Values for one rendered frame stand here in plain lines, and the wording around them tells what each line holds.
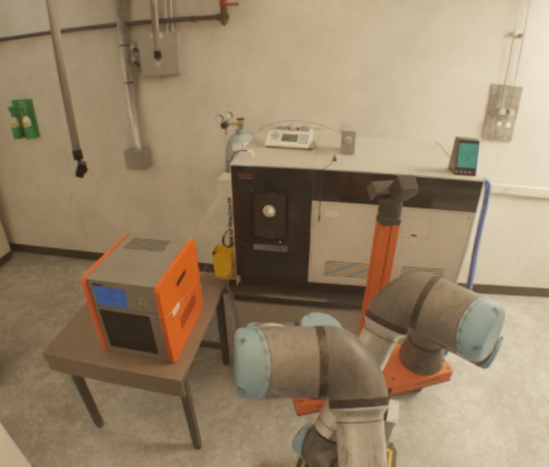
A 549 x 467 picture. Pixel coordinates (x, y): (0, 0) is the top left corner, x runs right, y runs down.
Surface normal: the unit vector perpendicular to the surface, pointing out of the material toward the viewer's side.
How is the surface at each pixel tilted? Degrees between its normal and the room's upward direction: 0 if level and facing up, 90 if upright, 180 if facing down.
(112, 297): 90
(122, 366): 0
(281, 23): 90
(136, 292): 90
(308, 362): 44
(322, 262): 90
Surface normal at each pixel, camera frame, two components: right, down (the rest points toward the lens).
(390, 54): -0.15, 0.47
